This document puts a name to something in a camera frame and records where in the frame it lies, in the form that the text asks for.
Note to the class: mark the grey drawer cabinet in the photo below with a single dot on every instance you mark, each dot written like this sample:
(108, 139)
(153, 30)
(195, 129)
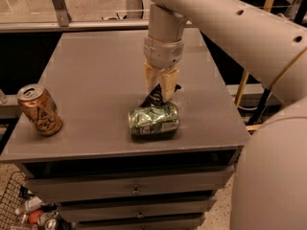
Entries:
(96, 80)

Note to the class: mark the orange LaCroix can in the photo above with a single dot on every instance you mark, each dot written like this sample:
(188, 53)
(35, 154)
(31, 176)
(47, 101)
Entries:
(39, 107)

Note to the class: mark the crushed green soda can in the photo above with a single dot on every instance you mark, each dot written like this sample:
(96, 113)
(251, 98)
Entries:
(154, 119)

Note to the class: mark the silver can in basket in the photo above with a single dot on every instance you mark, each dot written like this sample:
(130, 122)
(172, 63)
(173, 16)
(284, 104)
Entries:
(49, 221)

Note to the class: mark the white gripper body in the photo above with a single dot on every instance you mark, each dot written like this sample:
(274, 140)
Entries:
(162, 53)

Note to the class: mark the white bottle in basket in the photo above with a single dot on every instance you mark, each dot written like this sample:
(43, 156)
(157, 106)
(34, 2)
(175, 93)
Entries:
(29, 206)

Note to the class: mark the grey drawer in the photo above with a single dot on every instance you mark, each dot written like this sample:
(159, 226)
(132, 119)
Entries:
(67, 189)
(138, 207)
(180, 222)

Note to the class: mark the wooden broom stick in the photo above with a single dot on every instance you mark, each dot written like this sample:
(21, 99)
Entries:
(267, 8)

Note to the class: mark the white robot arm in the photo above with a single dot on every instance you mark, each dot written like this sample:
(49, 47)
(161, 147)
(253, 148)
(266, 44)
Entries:
(270, 183)

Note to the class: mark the grey metal rail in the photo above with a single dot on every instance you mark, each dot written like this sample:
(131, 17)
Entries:
(84, 26)

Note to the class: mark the bottom grey drawer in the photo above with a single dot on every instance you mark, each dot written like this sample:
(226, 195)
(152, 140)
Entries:
(180, 222)

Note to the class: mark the middle grey drawer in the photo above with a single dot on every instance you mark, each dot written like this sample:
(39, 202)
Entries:
(138, 207)

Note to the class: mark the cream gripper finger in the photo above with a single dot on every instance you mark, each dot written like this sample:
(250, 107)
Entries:
(168, 81)
(151, 76)

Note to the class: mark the top grey drawer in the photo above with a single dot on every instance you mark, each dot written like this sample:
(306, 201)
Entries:
(67, 189)

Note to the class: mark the black wire basket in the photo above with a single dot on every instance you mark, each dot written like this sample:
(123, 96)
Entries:
(14, 196)

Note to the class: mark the orange item in basket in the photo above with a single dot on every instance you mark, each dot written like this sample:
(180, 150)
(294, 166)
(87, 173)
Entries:
(33, 216)

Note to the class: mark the dark chocolate rxbar wrapper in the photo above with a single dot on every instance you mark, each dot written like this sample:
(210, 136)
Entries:
(155, 98)

